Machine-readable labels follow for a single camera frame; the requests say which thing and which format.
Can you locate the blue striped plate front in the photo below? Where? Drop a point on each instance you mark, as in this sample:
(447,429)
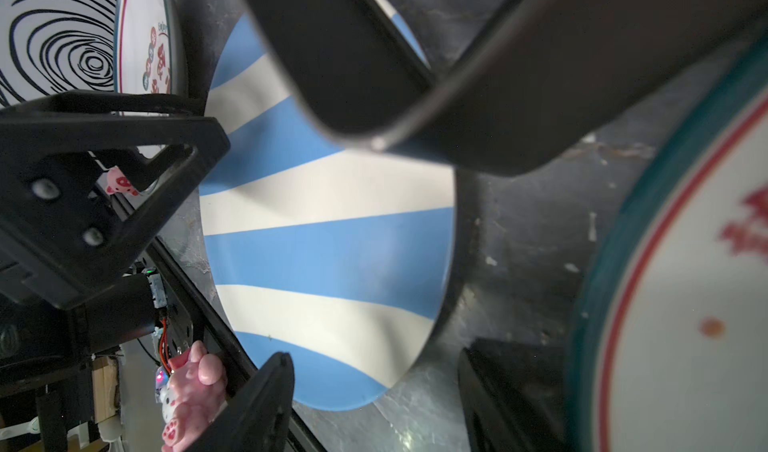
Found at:
(337,257)

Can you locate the sunburst plate centre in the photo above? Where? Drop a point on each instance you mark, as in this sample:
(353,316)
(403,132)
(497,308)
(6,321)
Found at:
(669,347)

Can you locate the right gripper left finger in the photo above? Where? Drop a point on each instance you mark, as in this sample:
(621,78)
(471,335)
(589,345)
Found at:
(257,418)

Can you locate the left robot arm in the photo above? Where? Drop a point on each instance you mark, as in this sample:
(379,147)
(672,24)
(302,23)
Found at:
(542,73)

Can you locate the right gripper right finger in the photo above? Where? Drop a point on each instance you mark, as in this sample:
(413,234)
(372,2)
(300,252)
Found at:
(512,396)

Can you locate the pink plush toy left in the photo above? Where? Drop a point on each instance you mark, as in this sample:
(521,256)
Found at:
(193,396)

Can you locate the red characters plate green rim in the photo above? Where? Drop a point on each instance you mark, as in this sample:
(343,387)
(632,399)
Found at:
(144,51)

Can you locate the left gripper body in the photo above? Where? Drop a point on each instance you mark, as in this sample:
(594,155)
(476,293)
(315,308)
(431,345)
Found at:
(88,180)

